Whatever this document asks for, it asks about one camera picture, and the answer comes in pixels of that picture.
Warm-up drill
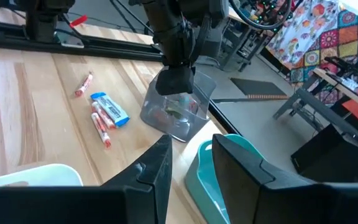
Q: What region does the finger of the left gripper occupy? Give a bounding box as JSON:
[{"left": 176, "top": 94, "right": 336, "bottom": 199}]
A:
[
  {"left": 175, "top": 65, "right": 195, "bottom": 94},
  {"left": 155, "top": 67, "right": 177, "bottom": 96}
]

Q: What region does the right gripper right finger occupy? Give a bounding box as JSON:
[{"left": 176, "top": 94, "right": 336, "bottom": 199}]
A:
[{"left": 212, "top": 134, "right": 358, "bottom": 224}]

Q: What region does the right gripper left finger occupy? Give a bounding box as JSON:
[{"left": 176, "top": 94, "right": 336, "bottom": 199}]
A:
[{"left": 0, "top": 135, "right": 173, "bottom": 224}]

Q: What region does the green gummy candy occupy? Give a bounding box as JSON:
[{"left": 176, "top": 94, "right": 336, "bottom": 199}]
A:
[{"left": 165, "top": 107, "right": 186, "bottom": 121}]

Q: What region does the orange candy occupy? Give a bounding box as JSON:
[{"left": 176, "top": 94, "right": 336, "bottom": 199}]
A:
[{"left": 149, "top": 107, "right": 170, "bottom": 125}]

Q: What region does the red white candy roll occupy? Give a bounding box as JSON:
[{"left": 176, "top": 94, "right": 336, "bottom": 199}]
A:
[
  {"left": 91, "top": 101, "right": 117, "bottom": 130},
  {"left": 91, "top": 112, "right": 112, "bottom": 149},
  {"left": 74, "top": 72, "right": 94, "bottom": 97}
]

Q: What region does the teal plastic bin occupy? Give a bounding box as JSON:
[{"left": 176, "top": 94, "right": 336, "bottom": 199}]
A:
[{"left": 184, "top": 133, "right": 265, "bottom": 224}]

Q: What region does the clear grey plastic bin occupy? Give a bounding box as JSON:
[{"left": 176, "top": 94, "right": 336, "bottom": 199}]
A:
[{"left": 139, "top": 70, "right": 217, "bottom": 143}]

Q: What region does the grey metal cart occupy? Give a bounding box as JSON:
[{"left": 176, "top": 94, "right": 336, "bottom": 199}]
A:
[{"left": 197, "top": 12, "right": 262, "bottom": 73}]

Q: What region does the black mat striped edge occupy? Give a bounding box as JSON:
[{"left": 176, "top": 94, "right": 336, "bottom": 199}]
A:
[{"left": 230, "top": 77, "right": 291, "bottom": 101}]

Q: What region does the black box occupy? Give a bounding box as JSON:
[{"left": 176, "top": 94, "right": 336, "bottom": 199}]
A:
[{"left": 290, "top": 123, "right": 358, "bottom": 184}]

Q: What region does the red tag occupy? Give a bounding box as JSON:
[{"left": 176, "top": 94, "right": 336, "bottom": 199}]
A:
[{"left": 69, "top": 14, "right": 89, "bottom": 29}]

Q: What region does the grey metal stand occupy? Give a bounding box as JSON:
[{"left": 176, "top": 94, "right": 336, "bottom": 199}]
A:
[{"left": 272, "top": 88, "right": 358, "bottom": 139}]

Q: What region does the white plastic bin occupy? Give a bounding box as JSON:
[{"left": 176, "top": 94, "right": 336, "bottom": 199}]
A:
[{"left": 0, "top": 164, "right": 84, "bottom": 192}]

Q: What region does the wooden side table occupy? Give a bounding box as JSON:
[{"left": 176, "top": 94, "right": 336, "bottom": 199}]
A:
[{"left": 312, "top": 55, "right": 358, "bottom": 118}]

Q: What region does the colourful patchwork quilt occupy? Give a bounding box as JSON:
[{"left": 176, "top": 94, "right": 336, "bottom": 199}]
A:
[{"left": 265, "top": 0, "right": 358, "bottom": 105}]

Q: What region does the black ring hose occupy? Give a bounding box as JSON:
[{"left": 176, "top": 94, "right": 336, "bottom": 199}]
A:
[{"left": 228, "top": 0, "right": 293, "bottom": 31}]

